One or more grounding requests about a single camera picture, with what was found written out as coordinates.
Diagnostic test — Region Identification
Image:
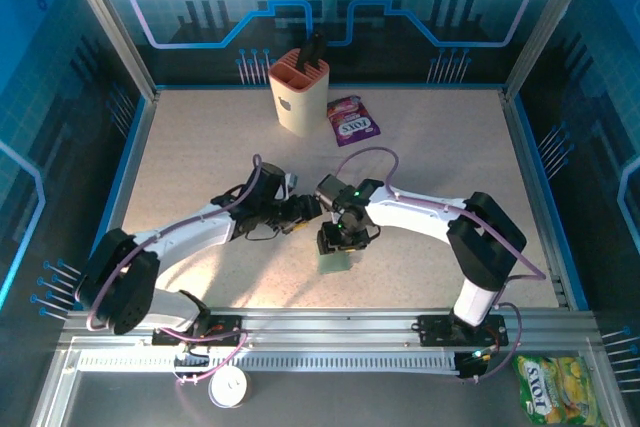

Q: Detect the green card holder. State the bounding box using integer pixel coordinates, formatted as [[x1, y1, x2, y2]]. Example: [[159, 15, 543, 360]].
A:
[[318, 250, 352, 276]]

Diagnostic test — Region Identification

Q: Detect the purple Fox's candy bag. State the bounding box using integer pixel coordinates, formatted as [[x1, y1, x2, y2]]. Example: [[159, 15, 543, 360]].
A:
[[326, 94, 382, 148]]

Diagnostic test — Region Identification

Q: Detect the cream and orange knife block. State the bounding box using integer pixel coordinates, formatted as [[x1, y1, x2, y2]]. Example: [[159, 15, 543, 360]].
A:
[[267, 48, 331, 139]]

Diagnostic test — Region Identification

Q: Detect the white round tape roll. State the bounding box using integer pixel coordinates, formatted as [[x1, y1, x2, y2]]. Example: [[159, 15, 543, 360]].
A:
[[207, 366, 251, 409]]

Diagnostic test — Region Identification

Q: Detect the black controller board green light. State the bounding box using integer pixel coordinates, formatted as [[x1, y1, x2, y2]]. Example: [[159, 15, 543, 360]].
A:
[[455, 349, 496, 382]]

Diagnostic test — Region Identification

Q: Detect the yellow Fox's candy bag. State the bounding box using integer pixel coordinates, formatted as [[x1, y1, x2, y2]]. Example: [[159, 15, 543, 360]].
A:
[[513, 354, 609, 427]]

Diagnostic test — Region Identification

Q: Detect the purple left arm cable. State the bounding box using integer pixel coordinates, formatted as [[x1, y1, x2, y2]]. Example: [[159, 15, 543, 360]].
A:
[[73, 152, 265, 388]]

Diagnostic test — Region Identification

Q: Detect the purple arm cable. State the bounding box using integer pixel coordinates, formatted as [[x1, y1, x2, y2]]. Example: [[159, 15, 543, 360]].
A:
[[73, 152, 265, 388], [333, 146, 547, 384]]

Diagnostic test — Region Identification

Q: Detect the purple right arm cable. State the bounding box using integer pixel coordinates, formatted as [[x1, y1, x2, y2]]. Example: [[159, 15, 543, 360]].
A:
[[333, 146, 547, 384]]

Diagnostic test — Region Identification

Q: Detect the aluminium mounting rail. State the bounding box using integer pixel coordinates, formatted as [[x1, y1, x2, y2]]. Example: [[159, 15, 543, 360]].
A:
[[58, 305, 601, 349]]

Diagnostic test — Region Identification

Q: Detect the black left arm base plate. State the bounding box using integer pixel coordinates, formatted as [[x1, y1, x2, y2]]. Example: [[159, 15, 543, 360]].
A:
[[151, 314, 246, 347]]

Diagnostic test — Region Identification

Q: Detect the white slotted cable duct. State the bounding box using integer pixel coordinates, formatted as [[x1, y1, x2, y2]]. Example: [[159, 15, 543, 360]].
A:
[[77, 350, 461, 373]]

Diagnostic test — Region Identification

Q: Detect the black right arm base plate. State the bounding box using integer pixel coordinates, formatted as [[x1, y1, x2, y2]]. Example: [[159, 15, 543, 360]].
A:
[[417, 314, 509, 348]]

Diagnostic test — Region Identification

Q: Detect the aluminium side rail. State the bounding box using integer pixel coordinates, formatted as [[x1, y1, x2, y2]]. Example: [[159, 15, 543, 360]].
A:
[[501, 88, 576, 309], [92, 90, 161, 308]]

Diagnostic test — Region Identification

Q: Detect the black knife handle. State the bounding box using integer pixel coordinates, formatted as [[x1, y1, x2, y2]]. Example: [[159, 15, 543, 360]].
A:
[[295, 30, 327, 72]]

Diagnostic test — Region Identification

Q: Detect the aluminium frame post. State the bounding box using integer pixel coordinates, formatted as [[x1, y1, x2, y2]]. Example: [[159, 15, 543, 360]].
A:
[[503, 0, 604, 98], [54, 0, 161, 101]]

